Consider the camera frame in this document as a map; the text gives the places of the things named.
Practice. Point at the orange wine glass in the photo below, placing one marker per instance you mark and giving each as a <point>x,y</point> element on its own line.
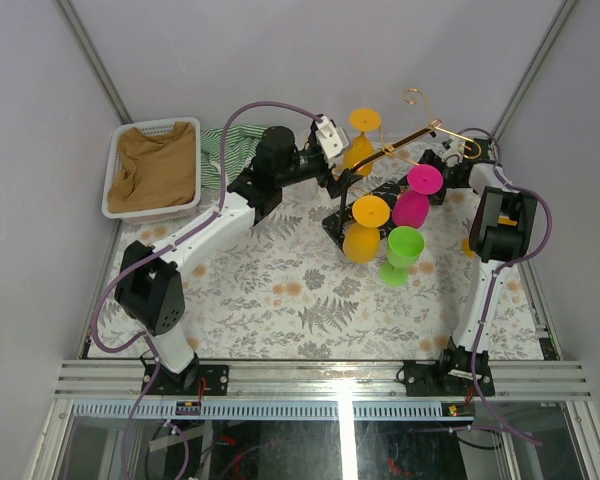
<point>363,120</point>
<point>363,237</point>
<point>466,248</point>

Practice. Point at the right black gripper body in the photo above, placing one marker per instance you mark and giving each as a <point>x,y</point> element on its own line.
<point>449,176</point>

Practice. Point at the green plastic wine glass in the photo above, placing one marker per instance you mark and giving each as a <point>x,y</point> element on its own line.
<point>404,247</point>

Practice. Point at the brown cloth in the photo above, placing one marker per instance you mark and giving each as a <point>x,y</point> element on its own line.
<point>157,171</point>

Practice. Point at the white plastic basket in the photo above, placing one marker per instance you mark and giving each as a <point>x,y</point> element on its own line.
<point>152,128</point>

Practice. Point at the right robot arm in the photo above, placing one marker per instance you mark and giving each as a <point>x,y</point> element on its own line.
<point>499,237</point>

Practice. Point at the pink plastic wine glass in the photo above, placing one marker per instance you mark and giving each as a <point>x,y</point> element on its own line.
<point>412,207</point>

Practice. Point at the aluminium front rail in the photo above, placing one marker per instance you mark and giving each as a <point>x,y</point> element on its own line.
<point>312,380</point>

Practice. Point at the green striped cloth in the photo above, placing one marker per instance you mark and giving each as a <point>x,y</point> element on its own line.
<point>240,147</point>

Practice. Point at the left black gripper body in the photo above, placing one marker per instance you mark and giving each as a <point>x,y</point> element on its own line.
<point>305,165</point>

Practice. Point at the gold wine glass rack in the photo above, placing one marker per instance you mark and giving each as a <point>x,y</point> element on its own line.
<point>384,174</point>

